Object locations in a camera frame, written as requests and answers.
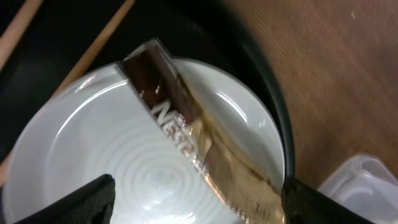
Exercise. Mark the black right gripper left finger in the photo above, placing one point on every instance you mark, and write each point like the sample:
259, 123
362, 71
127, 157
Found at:
92, 203

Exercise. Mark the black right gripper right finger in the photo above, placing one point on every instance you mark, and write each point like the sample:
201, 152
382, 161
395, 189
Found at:
304, 205

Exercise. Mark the gold coffee sachet wrapper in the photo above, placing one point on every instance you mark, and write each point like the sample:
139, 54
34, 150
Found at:
218, 124

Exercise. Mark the clear plastic bin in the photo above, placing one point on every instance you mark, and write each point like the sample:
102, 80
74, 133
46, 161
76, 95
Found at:
364, 185

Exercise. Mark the white round plate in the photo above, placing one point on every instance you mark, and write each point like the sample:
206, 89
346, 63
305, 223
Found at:
98, 126

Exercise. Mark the right wooden chopstick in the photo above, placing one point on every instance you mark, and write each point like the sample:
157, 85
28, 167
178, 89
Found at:
94, 49

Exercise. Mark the wooden chopstick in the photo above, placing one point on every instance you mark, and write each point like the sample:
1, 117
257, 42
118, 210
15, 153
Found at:
94, 49
17, 27

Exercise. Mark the round black tray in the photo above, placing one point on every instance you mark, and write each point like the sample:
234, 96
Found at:
203, 31

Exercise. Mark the left wooden chopstick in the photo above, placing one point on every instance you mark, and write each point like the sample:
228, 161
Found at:
17, 27

